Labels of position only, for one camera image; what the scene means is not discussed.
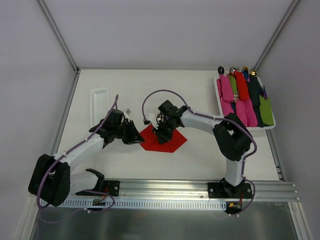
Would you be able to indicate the pink napkin roll lower right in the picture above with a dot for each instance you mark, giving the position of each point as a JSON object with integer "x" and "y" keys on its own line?
{"x": 250, "y": 114}

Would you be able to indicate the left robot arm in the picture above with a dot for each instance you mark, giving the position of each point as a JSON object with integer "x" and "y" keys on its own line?
{"x": 53, "y": 178}

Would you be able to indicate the dark navy napkin roll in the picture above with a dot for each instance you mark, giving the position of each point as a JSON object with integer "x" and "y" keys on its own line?
{"x": 254, "y": 90}

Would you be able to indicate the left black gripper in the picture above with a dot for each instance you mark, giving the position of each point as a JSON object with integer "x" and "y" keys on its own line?
{"x": 128, "y": 132}

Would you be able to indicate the pink napkin roll upper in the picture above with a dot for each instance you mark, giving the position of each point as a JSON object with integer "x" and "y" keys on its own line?
{"x": 226, "y": 89}

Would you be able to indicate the left frame post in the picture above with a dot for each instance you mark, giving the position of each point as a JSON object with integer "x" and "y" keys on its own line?
{"x": 57, "y": 33}

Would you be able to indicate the pink napkin roll lower middle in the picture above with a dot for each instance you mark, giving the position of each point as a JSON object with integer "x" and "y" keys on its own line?
{"x": 240, "y": 110}

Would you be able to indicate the pink napkin roll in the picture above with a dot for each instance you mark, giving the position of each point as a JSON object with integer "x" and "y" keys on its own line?
{"x": 250, "y": 114}
{"x": 227, "y": 107}
{"x": 240, "y": 110}
{"x": 226, "y": 89}

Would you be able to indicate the red napkin roll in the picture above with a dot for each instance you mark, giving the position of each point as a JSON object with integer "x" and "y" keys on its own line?
{"x": 242, "y": 88}

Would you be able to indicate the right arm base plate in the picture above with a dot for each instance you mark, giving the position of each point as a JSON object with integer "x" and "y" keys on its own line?
{"x": 215, "y": 190}

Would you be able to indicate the green napkin roll right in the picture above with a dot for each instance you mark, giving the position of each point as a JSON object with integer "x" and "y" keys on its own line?
{"x": 265, "y": 110}

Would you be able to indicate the green napkin roll left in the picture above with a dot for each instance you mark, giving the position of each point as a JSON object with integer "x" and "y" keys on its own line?
{"x": 233, "y": 84}

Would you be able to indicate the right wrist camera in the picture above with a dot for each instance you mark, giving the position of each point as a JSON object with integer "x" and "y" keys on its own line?
{"x": 149, "y": 119}

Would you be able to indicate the red paper napkin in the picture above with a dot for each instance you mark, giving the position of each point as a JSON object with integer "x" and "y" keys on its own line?
{"x": 151, "y": 141}

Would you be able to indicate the pink napkin roll lower left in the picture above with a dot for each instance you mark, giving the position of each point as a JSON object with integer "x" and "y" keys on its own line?
{"x": 227, "y": 107}

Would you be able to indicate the green napkin roll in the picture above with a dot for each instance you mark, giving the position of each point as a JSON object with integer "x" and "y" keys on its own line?
{"x": 265, "y": 110}
{"x": 233, "y": 84}

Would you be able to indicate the right frame post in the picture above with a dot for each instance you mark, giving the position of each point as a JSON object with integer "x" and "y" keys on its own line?
{"x": 277, "y": 32}

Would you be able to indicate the white tray of rolls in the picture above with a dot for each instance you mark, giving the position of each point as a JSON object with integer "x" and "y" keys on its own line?
{"x": 236, "y": 98}

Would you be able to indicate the green handled spoon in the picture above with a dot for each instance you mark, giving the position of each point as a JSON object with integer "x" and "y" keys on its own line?
{"x": 159, "y": 117}

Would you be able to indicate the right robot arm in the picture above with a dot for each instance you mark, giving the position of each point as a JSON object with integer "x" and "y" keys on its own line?
{"x": 232, "y": 137}

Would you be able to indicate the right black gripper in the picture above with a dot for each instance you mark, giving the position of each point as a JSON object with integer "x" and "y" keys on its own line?
{"x": 164, "y": 131}

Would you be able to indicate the white slotted cable duct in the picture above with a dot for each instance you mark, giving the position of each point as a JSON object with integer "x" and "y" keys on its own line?
{"x": 152, "y": 204}

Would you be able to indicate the frame post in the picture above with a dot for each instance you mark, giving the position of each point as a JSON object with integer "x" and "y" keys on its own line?
{"x": 57, "y": 33}
{"x": 277, "y": 32}

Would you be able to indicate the white perforated utensil tray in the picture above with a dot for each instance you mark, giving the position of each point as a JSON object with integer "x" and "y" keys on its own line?
{"x": 99, "y": 105}

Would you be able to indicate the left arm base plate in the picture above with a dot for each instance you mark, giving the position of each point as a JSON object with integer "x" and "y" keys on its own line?
{"x": 110, "y": 187}

